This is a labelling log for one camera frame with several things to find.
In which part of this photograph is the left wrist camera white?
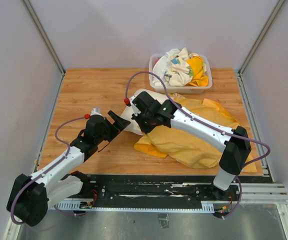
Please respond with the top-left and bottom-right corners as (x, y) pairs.
(90, 107), (103, 118)

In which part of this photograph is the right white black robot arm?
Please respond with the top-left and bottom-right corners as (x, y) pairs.
(129, 91), (252, 200)

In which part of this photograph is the right aluminium frame post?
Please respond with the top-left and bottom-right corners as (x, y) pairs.
(238, 0), (288, 75)

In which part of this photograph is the translucent plastic bin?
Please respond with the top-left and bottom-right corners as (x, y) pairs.
(148, 53), (213, 95)

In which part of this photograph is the grey slotted cable duct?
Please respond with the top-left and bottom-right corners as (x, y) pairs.
(56, 198), (215, 214)

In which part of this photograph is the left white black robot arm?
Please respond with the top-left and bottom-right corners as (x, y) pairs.
(6, 108), (130, 227)

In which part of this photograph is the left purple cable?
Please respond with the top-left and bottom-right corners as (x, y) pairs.
(10, 113), (91, 225)

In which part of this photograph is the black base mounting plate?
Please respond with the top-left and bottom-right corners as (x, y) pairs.
(61, 173), (241, 210)

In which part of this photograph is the white pillow with bear print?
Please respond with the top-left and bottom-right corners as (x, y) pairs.
(120, 88), (168, 136)

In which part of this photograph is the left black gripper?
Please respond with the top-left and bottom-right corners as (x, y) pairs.
(96, 110), (131, 144)

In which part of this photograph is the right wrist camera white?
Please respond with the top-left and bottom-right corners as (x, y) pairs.
(129, 95), (141, 116)

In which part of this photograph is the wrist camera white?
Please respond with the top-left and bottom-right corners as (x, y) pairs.
(90, 107), (103, 118)
(129, 95), (141, 116)

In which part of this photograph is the white printed cloth in bin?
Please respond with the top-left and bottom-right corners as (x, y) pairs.
(152, 47), (206, 87)

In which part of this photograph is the yellow cloth in bin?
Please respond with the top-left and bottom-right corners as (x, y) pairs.
(186, 56), (209, 87)

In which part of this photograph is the yellow pillowcase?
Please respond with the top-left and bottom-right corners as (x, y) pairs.
(133, 92), (258, 174)

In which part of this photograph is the aluminium frame post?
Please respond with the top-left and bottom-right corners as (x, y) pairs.
(21, 0), (67, 75)
(238, 0), (288, 75)

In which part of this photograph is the left aluminium frame post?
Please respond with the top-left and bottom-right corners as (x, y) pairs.
(21, 0), (67, 75)

